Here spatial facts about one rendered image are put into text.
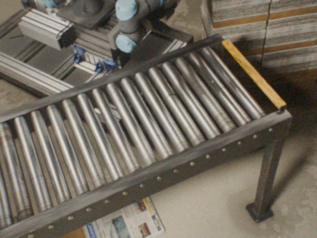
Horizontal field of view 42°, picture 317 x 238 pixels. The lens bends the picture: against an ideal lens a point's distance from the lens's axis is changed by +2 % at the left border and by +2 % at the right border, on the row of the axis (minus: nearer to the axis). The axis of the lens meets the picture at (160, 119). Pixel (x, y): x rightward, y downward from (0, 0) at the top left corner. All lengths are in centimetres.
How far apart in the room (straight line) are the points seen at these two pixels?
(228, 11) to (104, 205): 122
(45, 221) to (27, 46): 174
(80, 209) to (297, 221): 123
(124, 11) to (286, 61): 132
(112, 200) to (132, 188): 8
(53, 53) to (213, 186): 138
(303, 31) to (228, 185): 93
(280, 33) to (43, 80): 144
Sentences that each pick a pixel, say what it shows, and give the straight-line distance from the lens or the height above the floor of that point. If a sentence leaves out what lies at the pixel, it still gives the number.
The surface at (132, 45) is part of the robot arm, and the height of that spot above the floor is 100.
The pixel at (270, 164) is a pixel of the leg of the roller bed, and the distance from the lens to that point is 180.
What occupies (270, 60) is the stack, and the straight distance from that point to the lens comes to 251.
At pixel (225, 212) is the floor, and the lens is 224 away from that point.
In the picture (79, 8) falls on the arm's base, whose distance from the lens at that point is 204.
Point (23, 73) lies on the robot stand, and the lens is 279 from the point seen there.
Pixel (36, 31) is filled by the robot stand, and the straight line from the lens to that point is 220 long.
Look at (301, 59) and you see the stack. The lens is 258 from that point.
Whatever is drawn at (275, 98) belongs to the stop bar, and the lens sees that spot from 161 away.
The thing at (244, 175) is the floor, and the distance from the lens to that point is 235.
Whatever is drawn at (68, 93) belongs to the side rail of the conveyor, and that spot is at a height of 80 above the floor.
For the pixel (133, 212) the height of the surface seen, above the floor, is 1.
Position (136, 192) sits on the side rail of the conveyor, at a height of 74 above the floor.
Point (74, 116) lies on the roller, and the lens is 164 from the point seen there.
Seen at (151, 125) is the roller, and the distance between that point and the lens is 154.
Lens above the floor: 202
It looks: 51 degrees down
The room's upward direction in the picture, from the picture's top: 8 degrees counter-clockwise
